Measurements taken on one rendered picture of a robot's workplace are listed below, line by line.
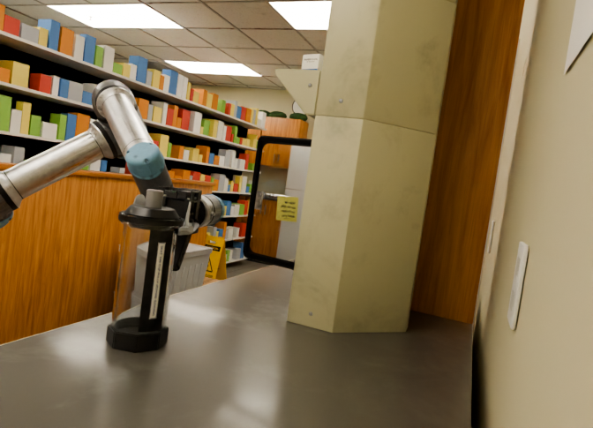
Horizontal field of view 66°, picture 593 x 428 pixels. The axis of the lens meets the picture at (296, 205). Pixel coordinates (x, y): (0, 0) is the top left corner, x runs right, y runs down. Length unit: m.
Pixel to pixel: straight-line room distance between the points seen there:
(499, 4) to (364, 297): 0.86
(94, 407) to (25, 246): 2.37
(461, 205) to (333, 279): 0.48
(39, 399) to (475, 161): 1.11
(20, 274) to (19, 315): 0.25
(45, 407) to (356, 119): 0.74
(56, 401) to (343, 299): 0.59
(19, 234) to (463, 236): 2.38
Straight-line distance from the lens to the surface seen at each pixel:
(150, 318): 0.82
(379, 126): 1.02
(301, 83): 1.06
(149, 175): 1.02
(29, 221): 2.99
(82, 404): 0.69
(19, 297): 3.07
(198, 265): 3.53
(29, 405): 0.69
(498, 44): 1.40
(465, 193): 1.33
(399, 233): 1.07
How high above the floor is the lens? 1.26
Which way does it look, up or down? 3 degrees down
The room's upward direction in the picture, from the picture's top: 8 degrees clockwise
